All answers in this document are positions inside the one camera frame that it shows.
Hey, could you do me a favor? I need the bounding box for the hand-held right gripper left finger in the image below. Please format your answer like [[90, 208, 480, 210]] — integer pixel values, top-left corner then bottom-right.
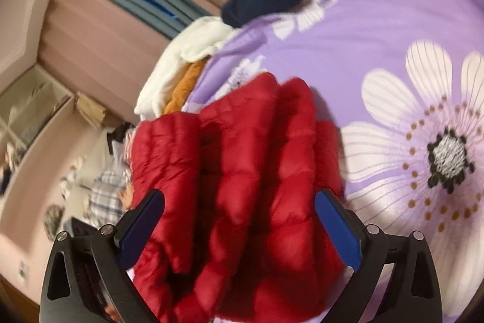
[[40, 189, 165, 323]]

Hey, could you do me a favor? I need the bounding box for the orange garment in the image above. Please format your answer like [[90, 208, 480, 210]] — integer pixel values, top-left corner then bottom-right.
[[164, 58, 209, 115]]

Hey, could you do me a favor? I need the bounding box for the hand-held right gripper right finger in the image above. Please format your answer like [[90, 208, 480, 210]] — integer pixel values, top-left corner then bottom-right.
[[315, 189, 443, 323]]

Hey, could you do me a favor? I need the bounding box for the red puffer jacket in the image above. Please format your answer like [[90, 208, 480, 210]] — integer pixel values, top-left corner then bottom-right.
[[129, 72, 351, 323]]

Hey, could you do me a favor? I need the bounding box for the purple floral blanket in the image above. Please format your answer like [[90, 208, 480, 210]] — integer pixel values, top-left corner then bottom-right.
[[185, 0, 484, 310]]

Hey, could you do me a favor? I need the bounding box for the grey plaid cloth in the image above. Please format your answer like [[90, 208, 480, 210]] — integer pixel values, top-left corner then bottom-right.
[[89, 163, 133, 226]]

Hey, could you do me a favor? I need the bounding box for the cream wall shelf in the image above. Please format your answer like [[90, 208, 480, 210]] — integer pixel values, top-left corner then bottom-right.
[[0, 65, 73, 196]]

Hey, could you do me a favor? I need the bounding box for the white fleece garment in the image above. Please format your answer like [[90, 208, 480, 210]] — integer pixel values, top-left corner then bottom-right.
[[134, 16, 243, 120]]

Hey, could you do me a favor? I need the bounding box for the cream headboard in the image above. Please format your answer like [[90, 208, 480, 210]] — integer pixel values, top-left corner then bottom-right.
[[0, 126, 114, 265]]

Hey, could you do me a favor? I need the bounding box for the dark brown cloth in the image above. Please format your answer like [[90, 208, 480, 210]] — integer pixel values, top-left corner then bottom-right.
[[109, 122, 137, 154]]

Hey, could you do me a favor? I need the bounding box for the white plush toy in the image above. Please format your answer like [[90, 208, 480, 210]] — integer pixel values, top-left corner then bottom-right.
[[60, 156, 88, 200]]

